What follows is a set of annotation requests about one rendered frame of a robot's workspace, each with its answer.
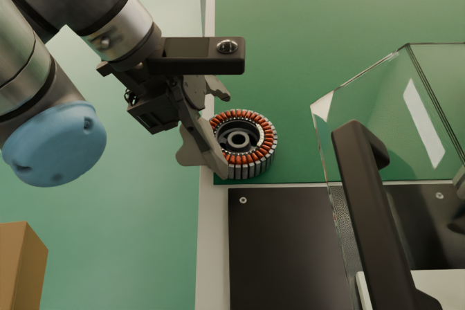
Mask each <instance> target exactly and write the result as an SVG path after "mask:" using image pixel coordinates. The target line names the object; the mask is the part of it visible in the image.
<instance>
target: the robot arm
mask: <svg viewBox="0 0 465 310"><path fill-rule="evenodd" d="M65 25H67V26H68V27H69V28H70V29H71V30H72V31H73V32H74V33H75V34H76V35H78V36H79V37H80V38H81V39H82V40H83V41H84V42H85V43H86V44H87V45H88V46H89V47H90V48H91V49H92V50H93V51H94V52H95V53H96V54H97V55H98V56H99V57H100V58H101V63H99V64H98V65H97V67H96V71H97V72H98V73H99V74H100V75H101V76H103V77H105V76H107V75H109V74H111V73H112V74H113V75H114V76H115V77H116V78H117V79H118V80H119V81H120V82H121V83H122V84H123V85H124V86H125V87H126V88H127V89H126V90H125V92H126V93H125V94H124V98H125V100H126V101H127V103H128V107H127V112H128V113H129V114H130V115H131V116H132V117H134V118H135V119H136V120H137V121H138V122H139V123H140V124H141V125H142V126H143V127H144V128H146V130H147V131H148V132H149V133H151V134H152V135H154V134H157V133H158V132H161V131H164V130H165V131H167V130H170V129H173V128H175V127H178V124H179V121H181V122H182V123H181V125H180V127H179V131H180V134H181V137H182V139H183V145H182V146H181V148H180V149H179V150H178V151H177V153H176V160H177V162H178V163H179V164H180V165H182V166H185V167H186V166H199V165H209V166H210V167H211V168H212V169H213V170H214V172H215V173H216V174H217V175H218V176H219V177H220V178H221V179H223V180H225V179H227V178H228V161H227V160H226V159H225V157H224V155H223V153H222V150H221V148H220V146H219V145H218V143H217V141H216V139H215V136H214V134H213V130H212V127H211V125H210V123H209V121H208V120H206V119H205V118H202V117H201V115H200V113H199V111H201V110H203V109H205V108H206V106H205V98H206V95H208V94H212V95H213V96H214V97H216V96H217V97H218V98H220V99H221V100H223V101H225V102H229V101H230V93H229V92H228V90H227V89H226V88H225V86H224V85H223V84H222V82H221V81H220V80H219V79H218V78H217V77H216V75H242V74H243V73H244V71H245V52H246V47H245V39H244V38H243V37H241V36H236V37H161V35H162V32H161V29H160V28H159V27H158V26H157V25H156V24H155V22H154V21H153V18H152V16H151V15H150V13H149V12H148V11H147V9H146V8H145V7H144V5H143V4H142V3H141V2H140V1H139V0H0V149H1V156H2V159H3V161H4V162H5V163H6V164H8V165H10V167H11V168H12V170H13V172H14V173H15V174H16V176H17V177H18V178H19V179H20V180H21V181H23V182H24V183H26V184H29V185H31V186H35V187H40V188H50V187H55V186H59V185H64V184H66V183H69V182H71V181H74V180H76V179H77V178H79V177H80V176H81V175H82V174H85V172H87V171H89V170H90V169H91V168H92V167H93V166H94V165H95V164H96V163H97V162H98V161H99V159H100V157H101V156H102V154H103V152H104V149H105V147H106V143H107V134H106V130H105V128H104V126H103V124H102V123H101V122H100V119H99V118H98V117H97V115H96V114H95V108H94V106H93V105H92V104H91V103H89V102H87V101H86V100H85V99H84V97H83V96H82V94H81V93H80V92H79V91H78V89H77V88H76V86H75V85H74V83H72V81H71V80H70V78H69V77H68V75H67V74H66V73H65V72H64V70H63V69H62V67H61V66H60V65H59V64H58V63H57V61H56V60H55V58H54V57H53V56H52V55H51V54H50V53H49V51H48V49H47V47H46V46H45V44H46V43H47V42H49V41H50V40H51V39H52V38H53V37H54V36H55V35H56V34H58V32H59V31H60V29H61V28H62V27H64V26H65ZM128 89H129V91H128V92H127V90H128ZM126 94H127V95H128V96H127V99H126V96H125V95H126ZM135 96H136V97H135ZM133 100H135V101H134V104H132V103H133ZM145 123H146V124H147V125H148V126H149V127H148V126H147V125H146V124H145Z"/></svg>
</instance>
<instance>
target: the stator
mask: <svg viewBox="0 0 465 310"><path fill-rule="evenodd" d="M209 123H210V125H211V127H212V130H213V134H214V136H215V139H216V141H217V143H218V145H219V146H220V145H225V146H226V149H227V151H226V150H225V149H223V148H222V147H221V146H220V148H221V150H222V153H223V155H224V157H225V159H226V160H227V161H228V178H229V179H234V176H235V179H241V177H242V179H247V178H248V177H249V178H252V177H254V175H255V176H257V175H259V173H262V172H264V171H265V169H266V170H267V169H268V168H269V165H271V164H272V162H273V160H274V158H275V153H276V147H277V133H276V131H275V128H274V126H272V123H271V122H270V121H268V119H267V118H264V116H263V115H261V114H260V115H259V114H258V113H256V112H255V113H253V111H250V110H249V111H248V112H247V110H246V109H243V110H242V112H241V109H237V110H236V113H235V110H234V109H231V110H230V111H229V110H226V111H224V113H223V112H220V113H219V115H217V114H215V115H214V116H213V117H211V118H210V119H209ZM227 135H228V137H227V139H226V138H224V137H226V136H227ZM249 136H251V137H252V138H253V139H254V140H255V142H256V143H257V146H256V147H253V146H251V142H250V138H249ZM236 142H241V143H243V144H241V145H236V144H234V143H236Z"/></svg>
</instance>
